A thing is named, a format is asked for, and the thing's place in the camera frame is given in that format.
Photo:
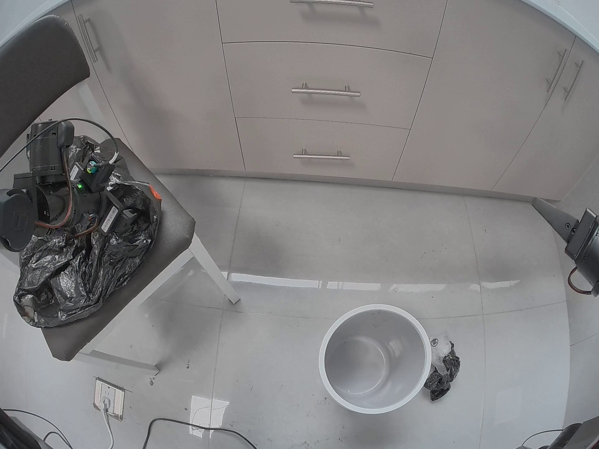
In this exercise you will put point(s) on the grey padded chair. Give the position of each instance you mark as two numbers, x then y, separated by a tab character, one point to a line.
164	232

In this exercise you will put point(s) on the crumpled black plastic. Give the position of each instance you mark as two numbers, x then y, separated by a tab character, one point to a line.
440	381

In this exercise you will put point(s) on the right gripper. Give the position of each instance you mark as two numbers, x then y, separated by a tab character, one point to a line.
585	241

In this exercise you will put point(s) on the white trash bin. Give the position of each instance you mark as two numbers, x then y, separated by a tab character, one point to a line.
374	363

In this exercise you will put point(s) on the beige cabinet with drawers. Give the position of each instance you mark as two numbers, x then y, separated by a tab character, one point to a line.
327	63

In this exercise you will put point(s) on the black plastic bag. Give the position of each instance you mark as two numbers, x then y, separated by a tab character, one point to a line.
93	274

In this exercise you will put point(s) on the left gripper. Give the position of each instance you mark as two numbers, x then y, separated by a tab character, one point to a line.
110	220

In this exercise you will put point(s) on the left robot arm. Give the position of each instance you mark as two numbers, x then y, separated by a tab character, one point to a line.
47	150

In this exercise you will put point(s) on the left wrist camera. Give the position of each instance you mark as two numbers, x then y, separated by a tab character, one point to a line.
96	176

